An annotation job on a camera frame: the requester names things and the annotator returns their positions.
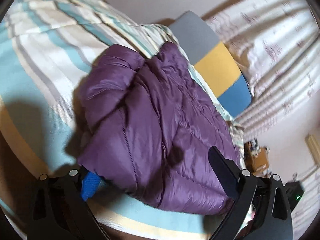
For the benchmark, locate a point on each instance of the grey yellow blue headboard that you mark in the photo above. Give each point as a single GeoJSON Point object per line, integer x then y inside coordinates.
{"type": "Point", "coordinates": [213, 62]}

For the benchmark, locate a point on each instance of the white patterned curtain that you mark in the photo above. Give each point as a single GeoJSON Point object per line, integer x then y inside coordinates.
{"type": "Point", "coordinates": [275, 43]}

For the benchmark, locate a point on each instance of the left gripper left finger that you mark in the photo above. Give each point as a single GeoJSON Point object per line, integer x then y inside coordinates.
{"type": "Point", "coordinates": [59, 212]}

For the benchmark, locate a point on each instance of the wooden desk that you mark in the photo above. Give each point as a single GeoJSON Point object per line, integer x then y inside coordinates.
{"type": "Point", "coordinates": [256, 158]}

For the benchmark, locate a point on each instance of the wall air conditioner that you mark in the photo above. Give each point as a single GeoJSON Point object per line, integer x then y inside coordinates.
{"type": "Point", "coordinates": [313, 147]}

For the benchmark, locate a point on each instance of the purple quilted down jacket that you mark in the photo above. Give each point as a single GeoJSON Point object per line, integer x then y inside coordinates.
{"type": "Point", "coordinates": [150, 129]}

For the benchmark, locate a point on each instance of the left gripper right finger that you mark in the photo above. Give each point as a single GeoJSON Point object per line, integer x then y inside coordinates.
{"type": "Point", "coordinates": [260, 209]}

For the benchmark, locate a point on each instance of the striped bed duvet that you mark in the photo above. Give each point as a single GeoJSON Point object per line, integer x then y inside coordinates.
{"type": "Point", "coordinates": [48, 48]}

